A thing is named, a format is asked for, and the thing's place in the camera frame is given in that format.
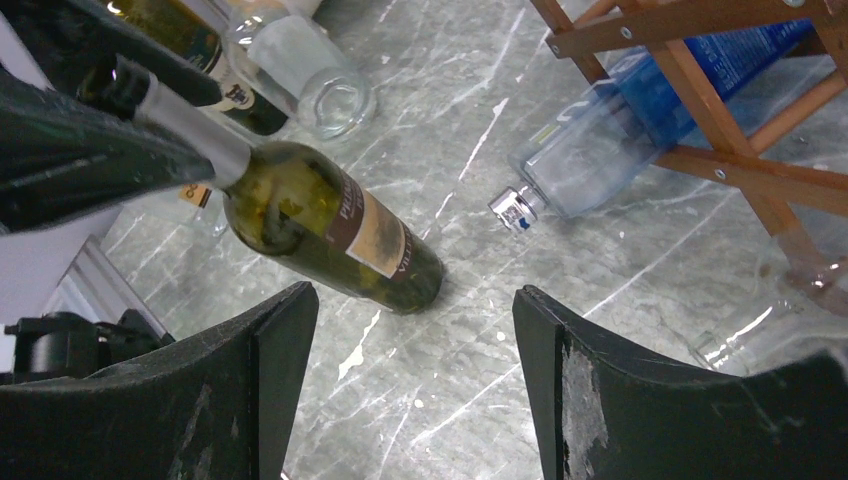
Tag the clear glass bottle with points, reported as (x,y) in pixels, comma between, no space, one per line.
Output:
(798,306)

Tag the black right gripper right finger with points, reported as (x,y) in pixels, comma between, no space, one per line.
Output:
(605,407)

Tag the brown wooden wine rack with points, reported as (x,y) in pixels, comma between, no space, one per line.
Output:
(733,158)

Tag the green wine bottle brown label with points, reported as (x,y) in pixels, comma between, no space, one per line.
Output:
(284,200)

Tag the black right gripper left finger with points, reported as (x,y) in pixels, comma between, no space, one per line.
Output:
(220,404)

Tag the aluminium table edge rail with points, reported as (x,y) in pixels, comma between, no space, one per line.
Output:
(94,289)

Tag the small dark bottle gold cap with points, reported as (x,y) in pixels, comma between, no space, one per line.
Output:
(194,206)

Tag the dark bottle cream label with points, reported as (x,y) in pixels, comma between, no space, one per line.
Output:
(176,27)

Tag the clear bottle silver cap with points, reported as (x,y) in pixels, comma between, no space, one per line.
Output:
(287,58)

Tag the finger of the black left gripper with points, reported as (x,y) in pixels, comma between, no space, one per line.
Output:
(69,38)
(65,158)

